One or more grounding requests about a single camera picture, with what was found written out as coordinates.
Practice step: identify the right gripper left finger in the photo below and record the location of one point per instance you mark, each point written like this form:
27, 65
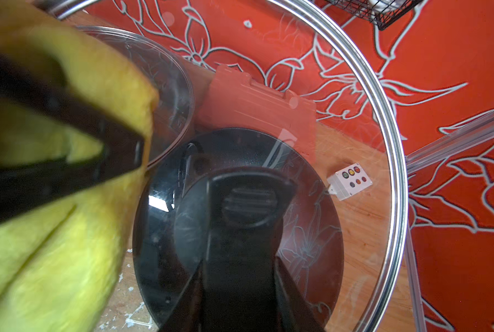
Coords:
186, 315

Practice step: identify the black wire wall basket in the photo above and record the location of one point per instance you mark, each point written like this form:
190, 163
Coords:
381, 13

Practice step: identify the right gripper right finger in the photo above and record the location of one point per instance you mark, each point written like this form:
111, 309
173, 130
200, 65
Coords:
293, 312

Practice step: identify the red plastic tool case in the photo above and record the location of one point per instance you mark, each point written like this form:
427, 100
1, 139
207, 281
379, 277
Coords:
235, 99

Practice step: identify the glass lid with white handle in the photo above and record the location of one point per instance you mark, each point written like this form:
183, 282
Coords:
173, 115

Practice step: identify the white box with dots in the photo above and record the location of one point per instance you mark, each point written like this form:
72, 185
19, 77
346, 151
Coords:
348, 182

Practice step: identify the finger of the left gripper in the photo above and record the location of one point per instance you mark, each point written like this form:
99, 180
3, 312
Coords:
23, 189
122, 147

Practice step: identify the yellow microfiber cloth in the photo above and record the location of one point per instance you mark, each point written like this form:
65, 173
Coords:
75, 132

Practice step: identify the black frying pan with lid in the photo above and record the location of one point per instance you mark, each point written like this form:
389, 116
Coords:
229, 202

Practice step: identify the glass lid with black handle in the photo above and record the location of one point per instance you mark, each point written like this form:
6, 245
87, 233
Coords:
293, 45

